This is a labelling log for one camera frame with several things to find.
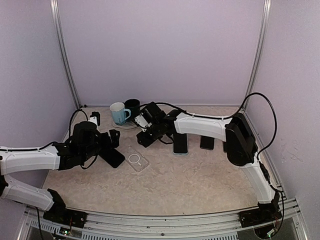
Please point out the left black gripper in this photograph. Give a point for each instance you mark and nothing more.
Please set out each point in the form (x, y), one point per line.
(114, 139)

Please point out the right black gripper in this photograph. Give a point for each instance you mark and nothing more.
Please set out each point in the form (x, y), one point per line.
(144, 141)

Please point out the black phone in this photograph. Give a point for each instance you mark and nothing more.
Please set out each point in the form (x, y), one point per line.
(181, 145)

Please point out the clear phone case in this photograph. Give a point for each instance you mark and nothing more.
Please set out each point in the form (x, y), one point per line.
(135, 159)

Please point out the black phone case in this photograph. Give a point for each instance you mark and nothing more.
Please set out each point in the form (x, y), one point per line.
(113, 157)

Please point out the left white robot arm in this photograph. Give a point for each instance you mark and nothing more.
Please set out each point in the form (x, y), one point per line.
(85, 142)

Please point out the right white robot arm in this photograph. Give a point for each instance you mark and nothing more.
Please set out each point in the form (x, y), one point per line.
(239, 144)

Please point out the grey patterned saucer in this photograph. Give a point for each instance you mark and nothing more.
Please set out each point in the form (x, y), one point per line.
(126, 126)

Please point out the light blue mug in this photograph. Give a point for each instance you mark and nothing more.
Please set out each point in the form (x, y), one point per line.
(120, 114)

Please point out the black mug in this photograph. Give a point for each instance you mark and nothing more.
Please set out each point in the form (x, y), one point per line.
(134, 106)

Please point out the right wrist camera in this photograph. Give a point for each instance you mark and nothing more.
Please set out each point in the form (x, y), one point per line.
(150, 114)

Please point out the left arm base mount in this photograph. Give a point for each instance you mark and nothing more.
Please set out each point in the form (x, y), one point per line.
(58, 213)

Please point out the front aluminium rail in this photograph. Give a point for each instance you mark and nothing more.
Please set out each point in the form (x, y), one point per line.
(224, 225)

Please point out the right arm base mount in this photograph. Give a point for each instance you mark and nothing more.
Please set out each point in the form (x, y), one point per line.
(266, 212)

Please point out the left aluminium frame post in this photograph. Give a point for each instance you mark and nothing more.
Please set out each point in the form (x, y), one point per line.
(54, 5)

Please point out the aluminium frame post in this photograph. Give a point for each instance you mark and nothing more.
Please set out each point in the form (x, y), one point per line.
(260, 45)
(54, 5)

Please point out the right aluminium frame post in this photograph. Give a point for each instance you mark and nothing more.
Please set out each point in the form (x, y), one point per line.
(260, 45)

